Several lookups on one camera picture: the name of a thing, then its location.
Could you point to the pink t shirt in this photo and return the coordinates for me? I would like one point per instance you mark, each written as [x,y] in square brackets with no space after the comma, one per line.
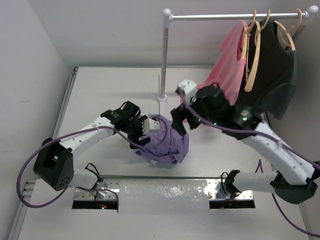
[227,72]

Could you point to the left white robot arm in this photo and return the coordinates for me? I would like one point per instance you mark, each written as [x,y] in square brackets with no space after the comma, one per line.
[55,163]

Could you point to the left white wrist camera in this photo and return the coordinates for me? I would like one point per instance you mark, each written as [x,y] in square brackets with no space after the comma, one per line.
[150,126]

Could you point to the purple t shirt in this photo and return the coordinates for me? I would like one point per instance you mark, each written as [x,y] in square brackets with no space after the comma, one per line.
[166,146]

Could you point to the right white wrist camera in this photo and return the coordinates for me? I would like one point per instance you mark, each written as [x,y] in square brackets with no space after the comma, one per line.
[188,88]

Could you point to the beige hanger holding pink shirt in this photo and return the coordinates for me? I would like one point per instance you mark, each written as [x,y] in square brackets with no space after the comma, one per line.
[246,36]

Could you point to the white clothes rack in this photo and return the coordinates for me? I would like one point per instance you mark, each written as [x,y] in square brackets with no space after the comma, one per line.
[168,17]

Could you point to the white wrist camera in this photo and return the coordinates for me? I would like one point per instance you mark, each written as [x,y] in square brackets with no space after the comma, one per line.
[188,88]
[150,126]

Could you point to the dark grey t shirt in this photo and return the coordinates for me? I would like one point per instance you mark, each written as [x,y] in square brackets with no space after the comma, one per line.
[276,78]

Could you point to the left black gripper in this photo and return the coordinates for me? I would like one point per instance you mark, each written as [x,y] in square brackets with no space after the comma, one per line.
[135,138]

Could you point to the metal base rail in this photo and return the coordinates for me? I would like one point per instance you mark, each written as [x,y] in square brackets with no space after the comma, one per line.
[164,193]

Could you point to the beige hanger holding dark shirt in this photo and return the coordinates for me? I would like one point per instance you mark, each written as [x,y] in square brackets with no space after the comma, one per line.
[284,33]

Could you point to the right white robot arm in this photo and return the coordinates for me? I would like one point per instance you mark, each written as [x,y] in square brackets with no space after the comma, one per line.
[293,179]

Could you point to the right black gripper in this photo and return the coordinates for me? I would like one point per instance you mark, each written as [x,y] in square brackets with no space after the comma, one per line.
[178,114]

